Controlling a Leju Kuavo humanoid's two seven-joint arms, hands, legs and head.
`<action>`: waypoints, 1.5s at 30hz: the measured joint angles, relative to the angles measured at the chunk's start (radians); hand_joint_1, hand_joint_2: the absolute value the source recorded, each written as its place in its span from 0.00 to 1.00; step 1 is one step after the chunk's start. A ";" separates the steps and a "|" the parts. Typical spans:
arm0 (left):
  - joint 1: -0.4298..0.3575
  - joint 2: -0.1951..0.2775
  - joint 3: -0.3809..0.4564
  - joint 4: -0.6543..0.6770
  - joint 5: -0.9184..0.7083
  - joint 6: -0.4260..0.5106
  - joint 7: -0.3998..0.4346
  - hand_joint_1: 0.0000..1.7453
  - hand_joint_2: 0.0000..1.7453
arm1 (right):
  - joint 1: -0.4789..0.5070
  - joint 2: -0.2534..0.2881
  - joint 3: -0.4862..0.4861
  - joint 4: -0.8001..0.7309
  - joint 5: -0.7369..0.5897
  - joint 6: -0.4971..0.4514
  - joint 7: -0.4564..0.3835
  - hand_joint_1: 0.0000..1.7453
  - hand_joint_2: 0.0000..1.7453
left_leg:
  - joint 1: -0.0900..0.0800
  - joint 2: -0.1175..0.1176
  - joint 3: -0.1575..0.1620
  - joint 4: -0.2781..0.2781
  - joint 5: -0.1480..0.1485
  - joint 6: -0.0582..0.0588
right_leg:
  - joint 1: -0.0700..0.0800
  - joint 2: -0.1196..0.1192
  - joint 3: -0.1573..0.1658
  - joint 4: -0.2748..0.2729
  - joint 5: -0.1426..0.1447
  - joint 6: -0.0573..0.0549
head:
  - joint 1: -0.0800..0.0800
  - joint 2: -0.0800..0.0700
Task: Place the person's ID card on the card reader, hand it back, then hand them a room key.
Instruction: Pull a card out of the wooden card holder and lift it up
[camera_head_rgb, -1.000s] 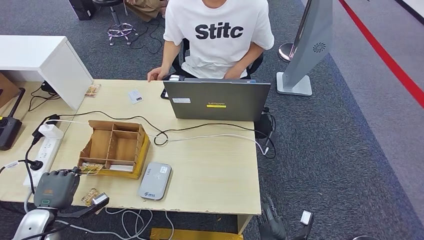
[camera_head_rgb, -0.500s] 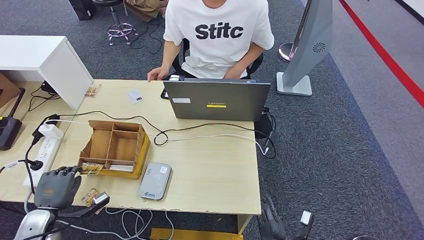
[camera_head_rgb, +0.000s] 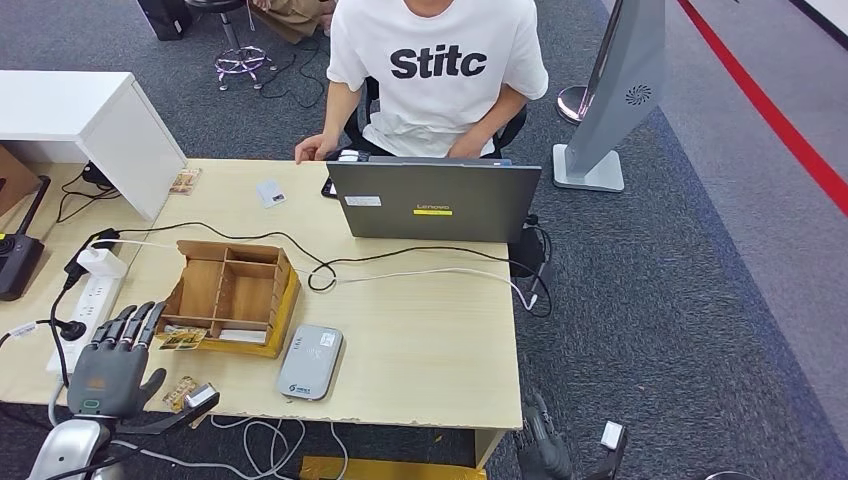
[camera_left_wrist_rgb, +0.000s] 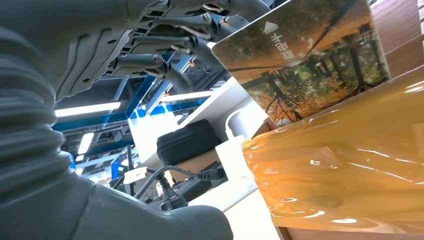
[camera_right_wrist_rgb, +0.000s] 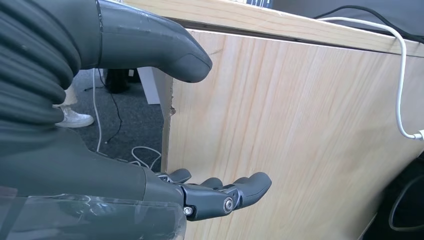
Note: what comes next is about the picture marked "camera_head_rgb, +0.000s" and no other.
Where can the light wooden desk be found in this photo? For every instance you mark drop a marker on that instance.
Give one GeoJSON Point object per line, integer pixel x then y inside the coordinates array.
{"type": "Point", "coordinates": [411, 344]}

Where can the wooden organiser box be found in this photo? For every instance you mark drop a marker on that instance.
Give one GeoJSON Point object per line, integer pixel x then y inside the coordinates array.
{"type": "Point", "coordinates": [225, 291]}

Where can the black laptop power adapter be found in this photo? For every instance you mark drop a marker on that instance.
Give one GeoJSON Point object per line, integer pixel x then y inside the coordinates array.
{"type": "Point", "coordinates": [524, 252]}

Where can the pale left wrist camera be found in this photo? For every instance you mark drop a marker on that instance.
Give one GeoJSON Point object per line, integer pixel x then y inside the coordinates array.
{"type": "Point", "coordinates": [201, 395]}

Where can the person's left hand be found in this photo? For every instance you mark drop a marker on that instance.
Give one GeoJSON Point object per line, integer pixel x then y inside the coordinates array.
{"type": "Point", "coordinates": [469, 147]}

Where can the person's legs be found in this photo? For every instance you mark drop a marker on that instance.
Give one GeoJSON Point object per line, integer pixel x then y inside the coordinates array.
{"type": "Point", "coordinates": [291, 16]}

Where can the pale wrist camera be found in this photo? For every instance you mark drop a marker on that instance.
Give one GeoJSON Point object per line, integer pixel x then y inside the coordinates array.
{"type": "Point", "coordinates": [201, 395]}
{"type": "Point", "coordinates": [612, 435]}

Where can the grey laptop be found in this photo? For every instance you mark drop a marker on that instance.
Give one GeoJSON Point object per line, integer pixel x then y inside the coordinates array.
{"type": "Point", "coordinates": [430, 199]}

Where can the chrome stool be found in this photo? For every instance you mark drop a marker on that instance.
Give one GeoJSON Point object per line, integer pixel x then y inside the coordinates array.
{"type": "Point", "coordinates": [238, 61]}

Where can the white ID card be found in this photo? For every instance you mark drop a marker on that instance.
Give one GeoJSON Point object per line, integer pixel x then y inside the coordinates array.
{"type": "Point", "coordinates": [271, 193]}

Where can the patterned room key card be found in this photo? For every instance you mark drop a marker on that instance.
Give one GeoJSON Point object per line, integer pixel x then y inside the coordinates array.
{"type": "Point", "coordinates": [177, 392]}
{"type": "Point", "coordinates": [185, 181]}
{"type": "Point", "coordinates": [180, 339]}

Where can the person's right forearm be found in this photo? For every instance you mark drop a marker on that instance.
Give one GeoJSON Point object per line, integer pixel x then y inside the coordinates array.
{"type": "Point", "coordinates": [339, 109]}

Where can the chrome stanchion base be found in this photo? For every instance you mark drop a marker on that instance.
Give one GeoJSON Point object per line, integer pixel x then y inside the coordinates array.
{"type": "Point", "coordinates": [571, 104]}

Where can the grey kiosk stand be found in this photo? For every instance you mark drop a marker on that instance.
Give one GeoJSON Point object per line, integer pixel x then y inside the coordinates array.
{"type": "Point", "coordinates": [619, 99]}

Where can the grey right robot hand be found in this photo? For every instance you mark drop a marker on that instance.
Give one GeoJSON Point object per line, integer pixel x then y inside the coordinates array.
{"type": "Point", "coordinates": [543, 460]}

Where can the brown cardboard board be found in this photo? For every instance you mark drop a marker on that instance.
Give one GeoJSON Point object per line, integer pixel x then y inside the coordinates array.
{"type": "Point", "coordinates": [13, 179]}

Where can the white cabinet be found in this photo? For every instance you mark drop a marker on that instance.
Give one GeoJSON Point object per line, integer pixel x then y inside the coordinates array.
{"type": "Point", "coordinates": [93, 112]}

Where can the black office chair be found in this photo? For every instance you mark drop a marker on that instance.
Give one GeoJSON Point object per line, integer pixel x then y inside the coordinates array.
{"type": "Point", "coordinates": [354, 129]}

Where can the black controller with antenna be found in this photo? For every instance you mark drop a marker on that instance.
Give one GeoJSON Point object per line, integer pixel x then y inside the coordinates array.
{"type": "Point", "coordinates": [16, 265]}

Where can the person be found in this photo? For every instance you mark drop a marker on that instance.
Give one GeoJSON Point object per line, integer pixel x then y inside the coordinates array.
{"type": "Point", "coordinates": [437, 99]}

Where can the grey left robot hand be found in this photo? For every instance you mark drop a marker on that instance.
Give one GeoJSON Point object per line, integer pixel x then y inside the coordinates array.
{"type": "Point", "coordinates": [106, 384]}

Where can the person's left forearm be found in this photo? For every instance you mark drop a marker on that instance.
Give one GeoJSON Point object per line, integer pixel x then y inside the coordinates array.
{"type": "Point", "coordinates": [501, 112]}

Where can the yellow floor board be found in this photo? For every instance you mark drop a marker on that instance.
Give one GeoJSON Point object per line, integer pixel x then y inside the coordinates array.
{"type": "Point", "coordinates": [397, 470]}

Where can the white power strip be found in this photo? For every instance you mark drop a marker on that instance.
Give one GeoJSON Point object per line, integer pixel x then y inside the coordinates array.
{"type": "Point", "coordinates": [89, 301]}

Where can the white charger plug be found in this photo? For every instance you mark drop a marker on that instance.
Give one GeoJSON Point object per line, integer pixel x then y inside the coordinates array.
{"type": "Point", "coordinates": [100, 263]}

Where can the grey card reader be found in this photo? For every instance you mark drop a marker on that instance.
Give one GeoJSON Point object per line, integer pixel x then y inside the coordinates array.
{"type": "Point", "coordinates": [310, 363]}

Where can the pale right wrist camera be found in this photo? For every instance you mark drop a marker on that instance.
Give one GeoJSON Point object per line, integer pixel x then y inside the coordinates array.
{"type": "Point", "coordinates": [612, 435]}

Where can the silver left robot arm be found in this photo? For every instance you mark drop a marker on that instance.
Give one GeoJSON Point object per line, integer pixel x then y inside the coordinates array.
{"type": "Point", "coordinates": [66, 450]}

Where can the person's right hand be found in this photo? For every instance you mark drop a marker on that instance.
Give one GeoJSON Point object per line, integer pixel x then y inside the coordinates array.
{"type": "Point", "coordinates": [316, 144]}

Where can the white card in organiser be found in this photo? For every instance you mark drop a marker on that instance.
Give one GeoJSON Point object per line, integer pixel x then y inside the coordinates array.
{"type": "Point", "coordinates": [242, 336]}

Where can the black box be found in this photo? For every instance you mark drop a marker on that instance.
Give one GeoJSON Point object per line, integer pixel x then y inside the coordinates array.
{"type": "Point", "coordinates": [162, 16]}

